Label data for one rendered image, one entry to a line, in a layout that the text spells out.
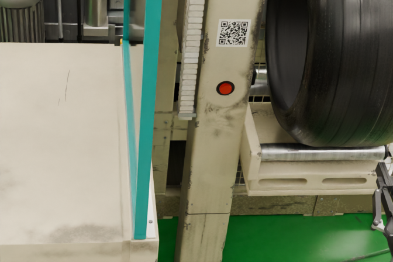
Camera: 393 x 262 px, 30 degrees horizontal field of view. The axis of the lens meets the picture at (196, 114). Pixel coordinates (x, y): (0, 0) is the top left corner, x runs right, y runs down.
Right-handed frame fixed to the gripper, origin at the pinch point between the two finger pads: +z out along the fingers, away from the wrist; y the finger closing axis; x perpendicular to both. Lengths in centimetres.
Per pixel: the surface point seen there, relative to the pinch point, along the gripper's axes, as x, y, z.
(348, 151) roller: 12.6, 0.5, 18.6
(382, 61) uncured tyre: -24.6, 4.3, 12.1
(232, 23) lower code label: -19.2, 33.5, 30.4
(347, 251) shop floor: 109, -32, 51
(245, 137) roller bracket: 11.6, 26.9, 22.7
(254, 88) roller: 17, 20, 46
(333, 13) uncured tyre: -31.3, 15.1, 19.4
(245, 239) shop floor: 111, 6, 58
